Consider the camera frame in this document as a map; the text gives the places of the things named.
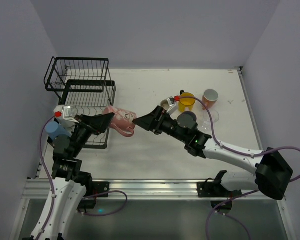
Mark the yellow mug black handle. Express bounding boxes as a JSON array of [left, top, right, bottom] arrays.
[[178, 90, 196, 113]]

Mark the black wire dish rack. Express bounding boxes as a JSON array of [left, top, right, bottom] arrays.
[[43, 56, 117, 151]]

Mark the light blue plastic cup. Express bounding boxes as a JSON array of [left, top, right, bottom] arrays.
[[44, 121, 71, 141]]

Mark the white hexagonal cup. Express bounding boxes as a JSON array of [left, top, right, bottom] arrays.
[[53, 105, 64, 118]]

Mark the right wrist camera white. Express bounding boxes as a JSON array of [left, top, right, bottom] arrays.
[[166, 97, 178, 115]]

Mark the translucent pink plastic cup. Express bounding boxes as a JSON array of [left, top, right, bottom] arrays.
[[182, 111, 197, 122]]

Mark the pink square mug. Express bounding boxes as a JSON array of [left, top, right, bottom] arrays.
[[202, 89, 219, 111]]

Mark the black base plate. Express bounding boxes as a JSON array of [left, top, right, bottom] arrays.
[[84, 181, 110, 198], [196, 170, 242, 198]]

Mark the aluminium mounting rail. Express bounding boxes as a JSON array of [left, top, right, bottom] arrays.
[[21, 178, 286, 201]]

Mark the pink speckled mug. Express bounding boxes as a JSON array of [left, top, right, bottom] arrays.
[[102, 105, 137, 138]]

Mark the clear glass cup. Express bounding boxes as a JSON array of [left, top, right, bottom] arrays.
[[201, 109, 220, 131]]

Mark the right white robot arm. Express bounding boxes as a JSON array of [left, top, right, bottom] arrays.
[[133, 106, 293, 200]]

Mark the beige speckled ceramic cup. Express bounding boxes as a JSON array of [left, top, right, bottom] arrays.
[[160, 99, 173, 111]]

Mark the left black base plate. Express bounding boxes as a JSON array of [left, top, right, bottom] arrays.
[[84, 181, 110, 198]]

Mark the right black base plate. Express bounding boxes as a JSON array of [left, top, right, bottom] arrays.
[[196, 170, 242, 198]]

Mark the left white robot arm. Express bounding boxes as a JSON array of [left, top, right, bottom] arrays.
[[29, 113, 115, 240]]

